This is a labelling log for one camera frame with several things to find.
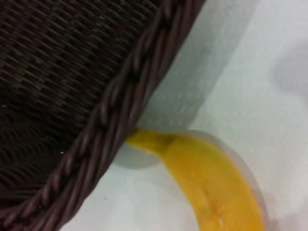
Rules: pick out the dark brown woven basket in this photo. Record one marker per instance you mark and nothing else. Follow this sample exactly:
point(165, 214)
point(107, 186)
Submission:
point(72, 84)

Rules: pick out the yellow banana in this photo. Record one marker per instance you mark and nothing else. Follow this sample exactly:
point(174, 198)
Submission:
point(204, 183)

